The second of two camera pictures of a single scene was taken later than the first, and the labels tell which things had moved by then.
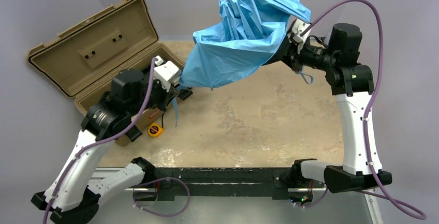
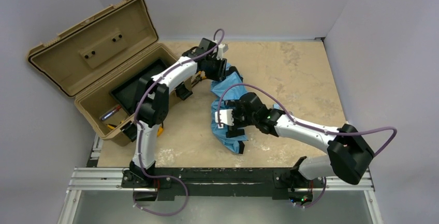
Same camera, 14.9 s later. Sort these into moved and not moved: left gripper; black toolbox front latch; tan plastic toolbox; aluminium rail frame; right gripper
Moved: right gripper; left gripper
Not moved: aluminium rail frame; tan plastic toolbox; black toolbox front latch
